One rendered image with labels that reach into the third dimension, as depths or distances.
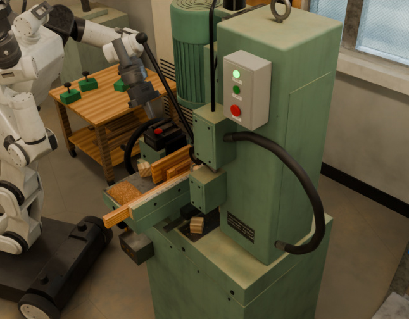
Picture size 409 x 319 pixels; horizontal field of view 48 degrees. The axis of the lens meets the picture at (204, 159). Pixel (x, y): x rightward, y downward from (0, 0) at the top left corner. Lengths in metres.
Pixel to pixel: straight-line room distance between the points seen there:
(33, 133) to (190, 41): 0.52
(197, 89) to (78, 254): 1.30
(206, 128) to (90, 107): 1.74
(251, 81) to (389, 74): 1.55
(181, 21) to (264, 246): 0.69
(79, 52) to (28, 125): 2.25
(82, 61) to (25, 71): 2.32
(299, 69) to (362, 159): 1.85
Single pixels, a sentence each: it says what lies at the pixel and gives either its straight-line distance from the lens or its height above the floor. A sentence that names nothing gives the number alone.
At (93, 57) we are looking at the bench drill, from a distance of 3.68.
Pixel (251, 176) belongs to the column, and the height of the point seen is 1.12.
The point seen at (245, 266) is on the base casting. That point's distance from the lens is 1.46.
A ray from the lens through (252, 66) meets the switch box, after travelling 1.02.
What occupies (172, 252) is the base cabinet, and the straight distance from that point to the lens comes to 1.68.
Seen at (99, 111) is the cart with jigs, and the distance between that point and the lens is 2.80.
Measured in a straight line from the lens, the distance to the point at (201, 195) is 1.34.
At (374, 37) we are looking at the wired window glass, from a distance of 2.64.
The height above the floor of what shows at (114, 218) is 0.93.
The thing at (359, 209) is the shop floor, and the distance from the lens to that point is 2.90.
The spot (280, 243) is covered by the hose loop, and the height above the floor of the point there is 0.97.
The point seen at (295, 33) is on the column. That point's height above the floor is 1.52.
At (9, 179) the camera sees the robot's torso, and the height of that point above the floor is 0.70.
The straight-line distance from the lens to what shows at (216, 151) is 1.20.
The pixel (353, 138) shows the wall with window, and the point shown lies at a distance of 2.85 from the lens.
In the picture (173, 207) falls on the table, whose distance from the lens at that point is 1.55.
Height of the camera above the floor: 1.92
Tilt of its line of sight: 37 degrees down
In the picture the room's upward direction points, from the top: 2 degrees counter-clockwise
